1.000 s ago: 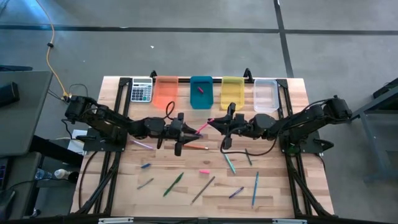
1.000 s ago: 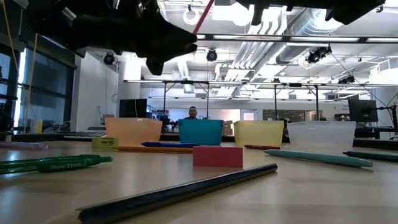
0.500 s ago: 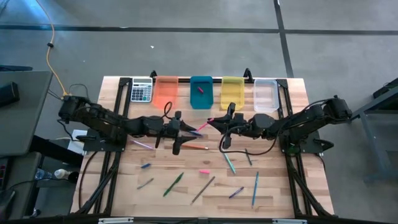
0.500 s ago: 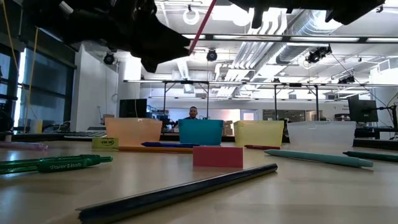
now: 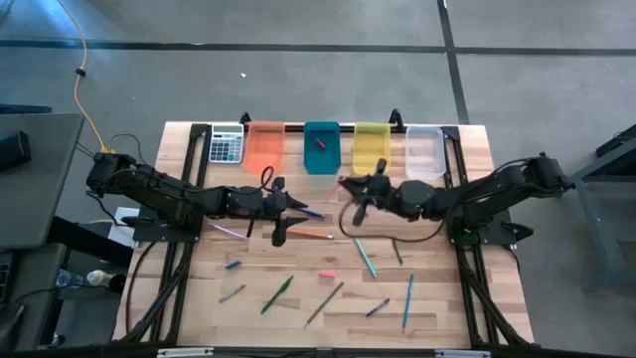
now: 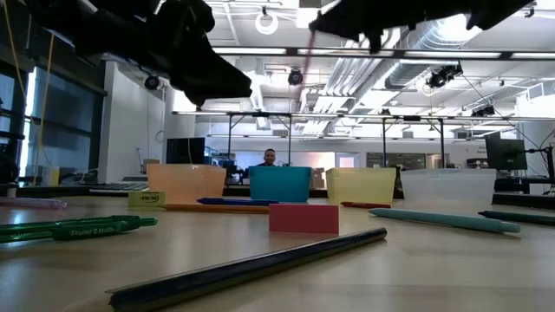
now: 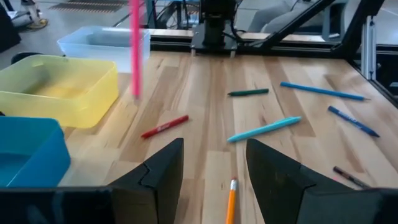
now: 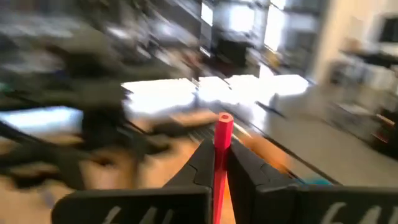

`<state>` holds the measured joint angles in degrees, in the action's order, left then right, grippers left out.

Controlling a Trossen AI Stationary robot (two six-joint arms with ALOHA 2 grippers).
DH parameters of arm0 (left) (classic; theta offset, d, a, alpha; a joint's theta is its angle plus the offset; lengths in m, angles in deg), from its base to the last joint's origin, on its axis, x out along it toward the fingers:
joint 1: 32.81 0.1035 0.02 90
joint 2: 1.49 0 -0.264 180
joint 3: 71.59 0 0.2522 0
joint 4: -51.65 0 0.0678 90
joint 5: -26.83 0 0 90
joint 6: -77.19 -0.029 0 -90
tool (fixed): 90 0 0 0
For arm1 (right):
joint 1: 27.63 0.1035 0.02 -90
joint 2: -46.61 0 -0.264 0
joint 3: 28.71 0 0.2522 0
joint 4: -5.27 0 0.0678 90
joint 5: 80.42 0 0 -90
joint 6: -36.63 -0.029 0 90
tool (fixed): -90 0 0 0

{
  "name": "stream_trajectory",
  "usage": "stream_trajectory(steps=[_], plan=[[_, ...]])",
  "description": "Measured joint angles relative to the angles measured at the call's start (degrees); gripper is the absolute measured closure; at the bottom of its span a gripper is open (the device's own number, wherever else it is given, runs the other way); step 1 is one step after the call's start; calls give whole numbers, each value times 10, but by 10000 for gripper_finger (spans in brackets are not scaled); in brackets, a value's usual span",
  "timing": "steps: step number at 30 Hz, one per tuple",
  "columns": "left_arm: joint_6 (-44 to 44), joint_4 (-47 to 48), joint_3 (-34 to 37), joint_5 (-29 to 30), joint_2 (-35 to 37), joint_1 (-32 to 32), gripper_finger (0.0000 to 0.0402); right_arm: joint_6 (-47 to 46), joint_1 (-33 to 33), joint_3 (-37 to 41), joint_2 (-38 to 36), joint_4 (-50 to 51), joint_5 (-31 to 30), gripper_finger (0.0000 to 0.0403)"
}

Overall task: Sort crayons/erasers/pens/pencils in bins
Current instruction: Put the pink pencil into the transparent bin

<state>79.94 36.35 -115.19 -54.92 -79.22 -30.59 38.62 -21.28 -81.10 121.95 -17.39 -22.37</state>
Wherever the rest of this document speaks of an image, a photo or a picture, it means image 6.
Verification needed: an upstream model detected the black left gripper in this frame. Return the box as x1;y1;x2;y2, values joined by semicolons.
82;0;252;107

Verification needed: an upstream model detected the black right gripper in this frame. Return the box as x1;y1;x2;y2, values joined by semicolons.
310;0;469;53

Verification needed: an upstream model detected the pink pencil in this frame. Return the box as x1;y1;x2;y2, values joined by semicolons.
301;29;317;79

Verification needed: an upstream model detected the yellow-green eraser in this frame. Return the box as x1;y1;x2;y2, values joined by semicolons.
127;191;167;209

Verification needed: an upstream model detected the orange pencil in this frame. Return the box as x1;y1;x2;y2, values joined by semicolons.
162;203;271;215

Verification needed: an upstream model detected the red crayon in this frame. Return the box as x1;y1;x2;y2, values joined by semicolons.
340;200;392;210

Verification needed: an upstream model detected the pink eraser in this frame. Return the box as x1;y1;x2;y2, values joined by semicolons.
268;203;341;236

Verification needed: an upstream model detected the teal pen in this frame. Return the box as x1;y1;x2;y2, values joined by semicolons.
368;207;521;235

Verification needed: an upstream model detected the translucent purple pen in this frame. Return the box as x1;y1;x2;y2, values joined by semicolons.
0;197;69;211

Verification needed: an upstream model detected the green crayon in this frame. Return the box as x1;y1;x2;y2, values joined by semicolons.
478;210;555;227

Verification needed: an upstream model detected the black monitor on arm mount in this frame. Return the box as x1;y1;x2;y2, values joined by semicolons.
484;137;529;172

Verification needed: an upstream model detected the black monitor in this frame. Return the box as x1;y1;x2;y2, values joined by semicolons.
166;137;206;166

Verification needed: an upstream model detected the person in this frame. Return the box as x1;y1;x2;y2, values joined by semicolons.
254;147;284;168

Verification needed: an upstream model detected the translucent orange plastic bin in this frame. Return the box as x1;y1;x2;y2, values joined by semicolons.
146;163;227;205

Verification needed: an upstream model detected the blue ballpoint pen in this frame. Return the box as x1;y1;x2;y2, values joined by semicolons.
196;197;280;207

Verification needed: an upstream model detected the blue plastic bin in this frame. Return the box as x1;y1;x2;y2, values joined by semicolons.
248;166;313;204

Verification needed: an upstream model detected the translucent yellow plastic bin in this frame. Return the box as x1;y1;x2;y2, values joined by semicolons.
325;167;397;205

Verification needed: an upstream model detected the clear plastic bin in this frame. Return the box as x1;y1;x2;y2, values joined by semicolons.
400;168;498;207

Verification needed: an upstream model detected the yellow container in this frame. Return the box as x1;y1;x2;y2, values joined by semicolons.
41;166;61;187

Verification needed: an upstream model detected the green pen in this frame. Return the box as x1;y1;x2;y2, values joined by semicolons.
0;214;159;244

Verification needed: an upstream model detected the black pencil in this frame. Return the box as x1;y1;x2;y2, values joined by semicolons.
105;227;389;312

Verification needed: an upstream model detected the white ring light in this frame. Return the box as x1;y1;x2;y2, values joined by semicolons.
254;10;280;36

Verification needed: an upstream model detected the black background rig frame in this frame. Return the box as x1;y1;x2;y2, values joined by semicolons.
225;111;447;168

